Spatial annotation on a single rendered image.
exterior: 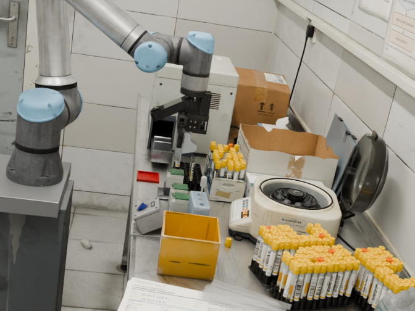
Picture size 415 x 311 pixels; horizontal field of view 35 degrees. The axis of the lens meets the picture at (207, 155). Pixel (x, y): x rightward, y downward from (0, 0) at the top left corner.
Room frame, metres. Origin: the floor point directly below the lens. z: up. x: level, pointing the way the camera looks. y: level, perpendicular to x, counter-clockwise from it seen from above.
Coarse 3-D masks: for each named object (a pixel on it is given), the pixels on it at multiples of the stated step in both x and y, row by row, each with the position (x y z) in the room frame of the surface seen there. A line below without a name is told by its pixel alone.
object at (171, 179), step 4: (168, 172) 1.74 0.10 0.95; (168, 176) 1.71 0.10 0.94; (172, 176) 1.71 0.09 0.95; (176, 176) 1.72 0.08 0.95; (180, 176) 1.72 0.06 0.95; (168, 180) 1.71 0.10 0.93; (172, 180) 1.71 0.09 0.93; (176, 180) 1.72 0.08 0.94; (180, 180) 1.72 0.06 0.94; (168, 184) 1.71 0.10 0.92
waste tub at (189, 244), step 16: (176, 224) 1.42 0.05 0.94; (192, 224) 1.43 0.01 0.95; (208, 224) 1.43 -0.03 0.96; (160, 240) 1.41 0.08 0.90; (176, 240) 1.30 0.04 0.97; (192, 240) 1.30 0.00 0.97; (208, 240) 1.43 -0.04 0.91; (160, 256) 1.29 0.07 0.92; (176, 256) 1.30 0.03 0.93; (192, 256) 1.30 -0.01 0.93; (208, 256) 1.30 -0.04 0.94; (160, 272) 1.29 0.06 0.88; (176, 272) 1.30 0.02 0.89; (192, 272) 1.30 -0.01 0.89; (208, 272) 1.30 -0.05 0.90
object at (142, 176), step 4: (140, 172) 1.87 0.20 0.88; (144, 172) 1.87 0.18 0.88; (148, 172) 1.87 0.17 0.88; (152, 172) 1.88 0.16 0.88; (140, 176) 1.84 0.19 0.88; (144, 176) 1.84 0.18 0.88; (148, 176) 1.85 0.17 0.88; (152, 176) 1.86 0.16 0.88; (156, 176) 1.86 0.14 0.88; (136, 180) 1.81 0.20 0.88; (140, 180) 1.81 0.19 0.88; (144, 180) 1.81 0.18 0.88; (148, 180) 1.81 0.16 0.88; (152, 180) 1.81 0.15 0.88; (156, 180) 1.82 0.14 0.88
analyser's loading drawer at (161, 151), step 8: (152, 136) 2.12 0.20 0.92; (160, 136) 2.04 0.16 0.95; (152, 144) 2.04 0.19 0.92; (160, 144) 1.99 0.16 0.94; (168, 144) 2.00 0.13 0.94; (152, 152) 1.93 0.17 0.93; (160, 152) 1.94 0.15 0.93; (168, 152) 1.94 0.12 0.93; (152, 160) 1.94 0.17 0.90; (160, 160) 1.94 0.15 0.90; (168, 160) 1.94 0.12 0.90
